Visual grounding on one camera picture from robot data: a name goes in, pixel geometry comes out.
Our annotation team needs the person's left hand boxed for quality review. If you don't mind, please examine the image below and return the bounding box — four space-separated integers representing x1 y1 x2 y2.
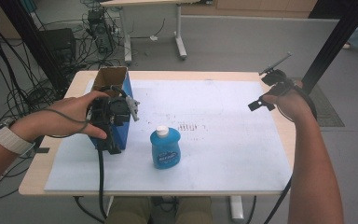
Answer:
18 91 109 143

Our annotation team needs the short black cable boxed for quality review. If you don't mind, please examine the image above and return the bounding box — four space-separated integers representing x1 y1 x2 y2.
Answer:
101 84 129 100

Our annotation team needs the person's right hand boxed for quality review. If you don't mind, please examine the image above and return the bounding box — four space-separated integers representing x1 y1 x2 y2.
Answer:
262 79 313 124

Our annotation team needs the blue bottle with white cap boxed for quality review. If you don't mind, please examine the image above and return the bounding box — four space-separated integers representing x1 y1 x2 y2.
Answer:
149 125 182 171

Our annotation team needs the black metal stand post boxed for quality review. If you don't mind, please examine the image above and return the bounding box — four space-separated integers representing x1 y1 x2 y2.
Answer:
0 0 71 96
300 0 358 94

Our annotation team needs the tangle of black cables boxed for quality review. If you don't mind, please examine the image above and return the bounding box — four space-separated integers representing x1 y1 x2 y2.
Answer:
0 6 122 202

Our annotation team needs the grey floor mat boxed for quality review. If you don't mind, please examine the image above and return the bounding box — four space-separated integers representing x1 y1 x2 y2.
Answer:
292 77 345 128

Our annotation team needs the black case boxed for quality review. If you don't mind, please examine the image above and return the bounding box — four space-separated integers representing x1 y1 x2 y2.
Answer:
38 27 77 63

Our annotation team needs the person's left leg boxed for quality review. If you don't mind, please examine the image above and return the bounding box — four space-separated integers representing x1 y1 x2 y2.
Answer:
104 196 152 224

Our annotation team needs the person's right leg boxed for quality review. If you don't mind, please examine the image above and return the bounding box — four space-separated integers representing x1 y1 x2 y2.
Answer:
175 196 213 224

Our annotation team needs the white-legged wooden desk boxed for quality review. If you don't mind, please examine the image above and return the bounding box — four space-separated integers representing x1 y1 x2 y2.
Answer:
101 0 213 66

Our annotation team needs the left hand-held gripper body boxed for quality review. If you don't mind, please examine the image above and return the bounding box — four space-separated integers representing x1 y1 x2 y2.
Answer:
87 94 142 140

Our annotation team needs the thin grey cable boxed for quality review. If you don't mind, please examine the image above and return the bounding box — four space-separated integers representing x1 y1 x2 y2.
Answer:
41 106 91 139

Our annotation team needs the white table mat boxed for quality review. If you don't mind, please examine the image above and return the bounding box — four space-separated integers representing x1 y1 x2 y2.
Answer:
44 78 293 192

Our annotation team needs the white table leg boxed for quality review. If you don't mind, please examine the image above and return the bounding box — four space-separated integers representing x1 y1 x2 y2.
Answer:
228 195 245 222
105 195 115 217

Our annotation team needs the thick black gripper cable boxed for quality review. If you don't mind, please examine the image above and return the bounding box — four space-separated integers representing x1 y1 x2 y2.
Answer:
96 144 106 220
262 83 319 224

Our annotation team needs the grey computer tower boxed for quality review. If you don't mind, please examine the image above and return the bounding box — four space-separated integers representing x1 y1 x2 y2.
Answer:
87 8 117 54

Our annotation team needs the blue cardboard box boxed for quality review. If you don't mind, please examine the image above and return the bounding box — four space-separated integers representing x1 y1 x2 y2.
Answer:
88 65 134 152

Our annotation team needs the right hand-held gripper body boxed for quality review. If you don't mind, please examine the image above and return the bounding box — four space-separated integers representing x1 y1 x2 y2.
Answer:
258 51 294 96

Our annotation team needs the white wristwatch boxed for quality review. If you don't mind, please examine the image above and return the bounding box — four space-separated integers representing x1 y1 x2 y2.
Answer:
0 119 36 157

